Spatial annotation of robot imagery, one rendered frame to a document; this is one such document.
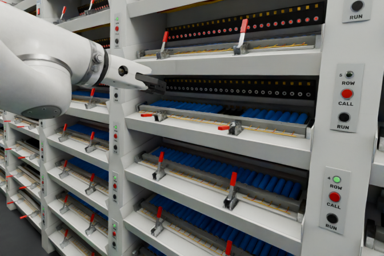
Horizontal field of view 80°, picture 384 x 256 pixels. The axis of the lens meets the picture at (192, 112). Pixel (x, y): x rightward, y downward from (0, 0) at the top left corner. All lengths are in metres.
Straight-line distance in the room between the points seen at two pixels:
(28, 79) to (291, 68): 0.45
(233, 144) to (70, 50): 0.40
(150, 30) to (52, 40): 0.58
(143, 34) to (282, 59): 0.55
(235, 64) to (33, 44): 0.40
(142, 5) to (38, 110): 0.56
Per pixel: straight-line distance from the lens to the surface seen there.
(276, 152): 0.54
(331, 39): 0.51
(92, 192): 1.19
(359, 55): 0.50
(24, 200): 2.15
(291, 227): 0.61
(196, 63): 0.63
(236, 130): 0.57
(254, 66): 0.55
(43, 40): 0.39
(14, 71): 0.32
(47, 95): 0.34
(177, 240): 0.85
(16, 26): 0.39
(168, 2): 0.75
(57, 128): 1.49
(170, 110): 0.74
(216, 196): 0.68
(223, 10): 0.86
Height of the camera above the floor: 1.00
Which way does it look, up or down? 6 degrees down
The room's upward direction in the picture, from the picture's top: 3 degrees clockwise
